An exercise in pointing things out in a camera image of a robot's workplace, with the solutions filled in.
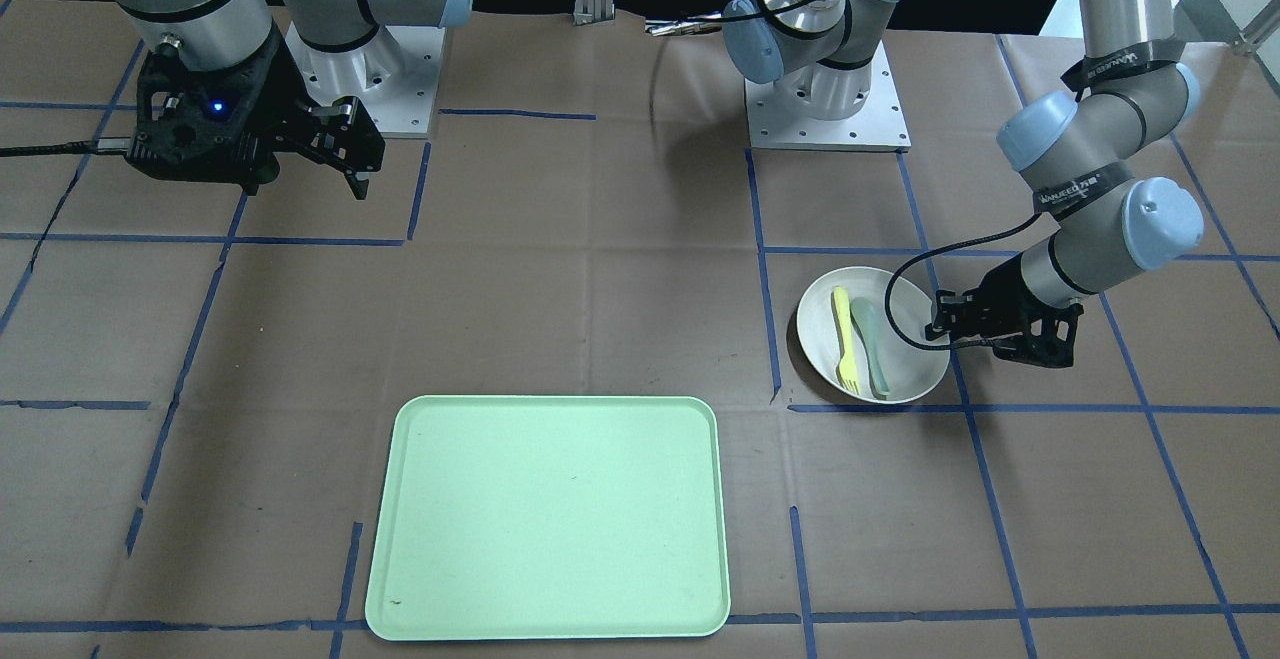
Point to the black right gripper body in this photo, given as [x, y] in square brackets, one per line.
[272, 99]

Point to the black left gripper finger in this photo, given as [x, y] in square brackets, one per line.
[953, 332]
[952, 307]

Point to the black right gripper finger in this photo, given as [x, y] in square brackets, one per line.
[345, 137]

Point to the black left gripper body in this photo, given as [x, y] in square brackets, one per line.
[996, 300]

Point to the white round plate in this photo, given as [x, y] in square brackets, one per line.
[913, 366]

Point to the teal plastic spoon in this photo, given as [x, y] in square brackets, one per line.
[869, 321]

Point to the yellow plastic fork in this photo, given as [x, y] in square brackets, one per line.
[847, 365]

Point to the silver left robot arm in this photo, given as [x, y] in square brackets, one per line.
[1070, 147]

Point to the light green plastic tray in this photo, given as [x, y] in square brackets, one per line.
[522, 517]

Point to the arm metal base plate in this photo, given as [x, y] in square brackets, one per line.
[821, 108]
[395, 75]

